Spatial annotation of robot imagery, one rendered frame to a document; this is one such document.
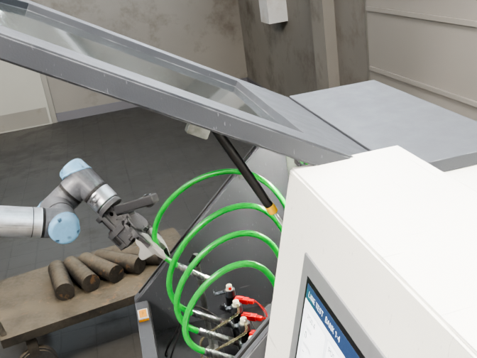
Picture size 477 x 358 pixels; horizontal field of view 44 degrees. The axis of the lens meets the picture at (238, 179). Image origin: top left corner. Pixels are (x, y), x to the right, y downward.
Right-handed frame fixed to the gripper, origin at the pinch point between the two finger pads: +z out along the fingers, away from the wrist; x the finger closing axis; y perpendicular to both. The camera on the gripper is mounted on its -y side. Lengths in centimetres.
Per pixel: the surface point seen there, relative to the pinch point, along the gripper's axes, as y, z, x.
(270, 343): -19.1, 30.9, 32.2
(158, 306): 28.1, 8.0, -23.6
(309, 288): -40, 26, 48
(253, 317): -7.9, 27.8, 6.6
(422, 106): -71, 22, -18
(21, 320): 140, -40, -102
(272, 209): -40, 13, 32
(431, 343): -56, 35, 78
